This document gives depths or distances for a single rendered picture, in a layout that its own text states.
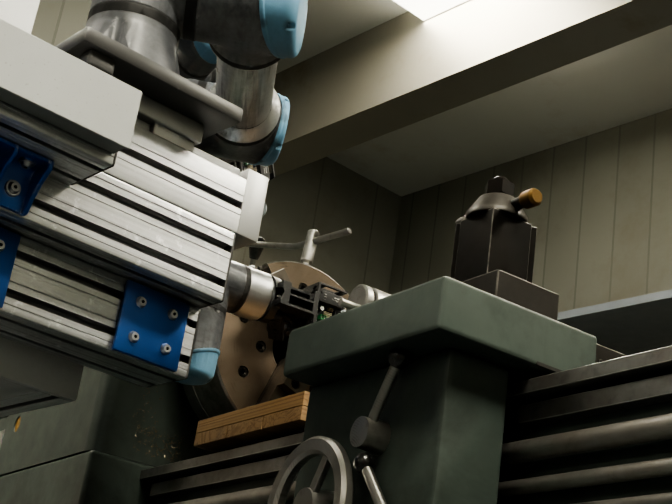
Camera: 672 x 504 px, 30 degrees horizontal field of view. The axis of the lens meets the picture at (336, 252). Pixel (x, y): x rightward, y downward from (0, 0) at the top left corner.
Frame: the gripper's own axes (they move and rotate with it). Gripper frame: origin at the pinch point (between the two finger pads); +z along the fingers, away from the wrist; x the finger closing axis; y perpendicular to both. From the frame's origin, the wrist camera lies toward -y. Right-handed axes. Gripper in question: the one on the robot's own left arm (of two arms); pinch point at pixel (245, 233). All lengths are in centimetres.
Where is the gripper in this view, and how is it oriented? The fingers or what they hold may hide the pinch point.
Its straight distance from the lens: 230.6
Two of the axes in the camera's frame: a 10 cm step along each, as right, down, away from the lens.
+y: 5.6, -2.4, -7.9
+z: 1.4, 9.7, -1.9
